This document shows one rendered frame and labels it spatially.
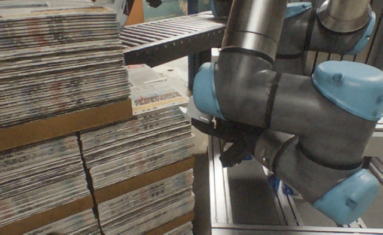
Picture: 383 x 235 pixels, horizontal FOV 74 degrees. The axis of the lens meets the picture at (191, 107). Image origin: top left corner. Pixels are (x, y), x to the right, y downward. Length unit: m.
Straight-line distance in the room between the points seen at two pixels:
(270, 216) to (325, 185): 0.88
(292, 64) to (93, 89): 0.55
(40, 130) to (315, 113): 0.47
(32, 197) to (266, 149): 0.50
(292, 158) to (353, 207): 0.09
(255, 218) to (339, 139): 0.91
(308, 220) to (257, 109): 0.98
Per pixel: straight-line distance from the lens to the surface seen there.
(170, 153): 0.71
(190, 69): 2.81
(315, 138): 0.33
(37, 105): 0.54
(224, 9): 1.29
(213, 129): 0.48
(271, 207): 1.26
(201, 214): 1.46
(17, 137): 0.57
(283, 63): 0.80
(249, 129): 0.45
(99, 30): 0.52
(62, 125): 0.56
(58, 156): 0.62
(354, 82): 0.30
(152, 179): 0.74
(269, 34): 0.35
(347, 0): 0.69
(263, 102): 0.31
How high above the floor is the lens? 1.12
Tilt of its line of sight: 28 degrees down
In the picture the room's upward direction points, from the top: straight up
